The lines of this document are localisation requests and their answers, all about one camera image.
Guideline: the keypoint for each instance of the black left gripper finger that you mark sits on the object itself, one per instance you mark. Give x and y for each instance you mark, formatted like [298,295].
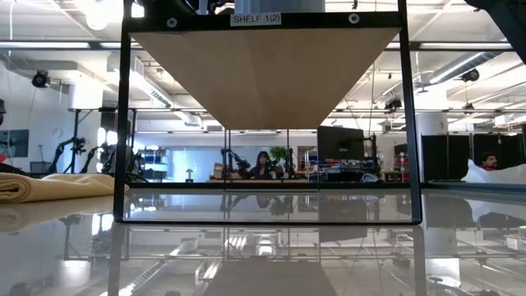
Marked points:
[222,6]

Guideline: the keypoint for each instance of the background black robot arm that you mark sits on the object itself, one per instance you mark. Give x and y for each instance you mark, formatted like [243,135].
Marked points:
[67,150]
[102,158]

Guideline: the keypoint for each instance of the background desk robot arm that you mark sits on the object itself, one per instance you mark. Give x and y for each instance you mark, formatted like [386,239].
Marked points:
[238,162]

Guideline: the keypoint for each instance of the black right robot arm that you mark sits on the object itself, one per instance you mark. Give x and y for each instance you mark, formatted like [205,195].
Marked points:
[507,20]

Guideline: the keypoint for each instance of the white shelf label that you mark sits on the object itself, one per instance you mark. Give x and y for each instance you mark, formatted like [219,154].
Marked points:
[255,19]

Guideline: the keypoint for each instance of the black-framed wooden shelf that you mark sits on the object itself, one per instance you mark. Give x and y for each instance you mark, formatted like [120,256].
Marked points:
[267,74]

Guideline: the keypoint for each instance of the green potted plant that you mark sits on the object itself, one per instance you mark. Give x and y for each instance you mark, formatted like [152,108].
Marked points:
[279,153]

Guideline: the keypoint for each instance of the seated person at desk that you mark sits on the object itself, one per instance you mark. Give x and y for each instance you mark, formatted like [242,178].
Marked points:
[261,165]

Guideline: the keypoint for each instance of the black monitor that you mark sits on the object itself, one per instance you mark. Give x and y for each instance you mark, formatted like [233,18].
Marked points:
[340,143]

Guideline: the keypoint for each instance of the yellow folded cloth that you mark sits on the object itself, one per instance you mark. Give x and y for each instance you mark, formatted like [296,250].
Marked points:
[53,187]

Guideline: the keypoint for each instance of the white room column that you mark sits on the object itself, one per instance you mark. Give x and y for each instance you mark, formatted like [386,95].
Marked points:
[431,123]

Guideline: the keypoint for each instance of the black room partition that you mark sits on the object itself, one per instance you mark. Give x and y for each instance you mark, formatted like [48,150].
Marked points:
[460,158]

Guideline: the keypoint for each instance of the person behind white sheet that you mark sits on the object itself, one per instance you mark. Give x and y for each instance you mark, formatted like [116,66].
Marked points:
[487,160]

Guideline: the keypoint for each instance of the white sheet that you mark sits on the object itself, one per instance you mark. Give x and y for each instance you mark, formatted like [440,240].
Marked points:
[493,176]

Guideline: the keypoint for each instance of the black ceiling camera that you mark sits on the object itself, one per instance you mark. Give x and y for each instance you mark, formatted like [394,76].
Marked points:
[393,104]
[40,79]

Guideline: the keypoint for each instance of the dark wall screen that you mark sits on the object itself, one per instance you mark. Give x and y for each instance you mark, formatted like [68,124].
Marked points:
[12,144]

